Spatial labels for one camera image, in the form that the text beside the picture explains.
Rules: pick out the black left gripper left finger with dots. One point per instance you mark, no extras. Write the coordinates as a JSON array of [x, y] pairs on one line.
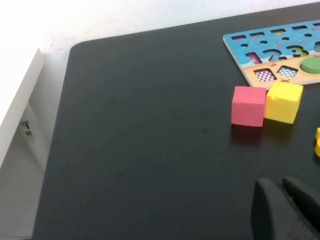
[[272, 215]]

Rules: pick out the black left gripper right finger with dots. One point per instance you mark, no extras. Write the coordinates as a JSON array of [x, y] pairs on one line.
[[308, 202]]

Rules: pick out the yellow number six piece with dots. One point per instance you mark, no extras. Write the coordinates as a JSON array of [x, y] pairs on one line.
[[318, 145]]

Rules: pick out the green circle piece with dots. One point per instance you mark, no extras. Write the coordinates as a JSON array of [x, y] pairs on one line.
[[311, 65]]

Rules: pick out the colourful wooden puzzle board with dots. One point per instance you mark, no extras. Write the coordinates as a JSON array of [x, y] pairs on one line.
[[270, 41]]

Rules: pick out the yellow cube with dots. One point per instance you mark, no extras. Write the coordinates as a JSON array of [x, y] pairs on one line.
[[282, 105]]

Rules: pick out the pink red cube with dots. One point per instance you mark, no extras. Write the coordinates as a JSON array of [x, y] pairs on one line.
[[247, 110]]

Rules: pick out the small dark cabinet label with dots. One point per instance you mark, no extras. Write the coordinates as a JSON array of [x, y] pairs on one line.
[[27, 127]]

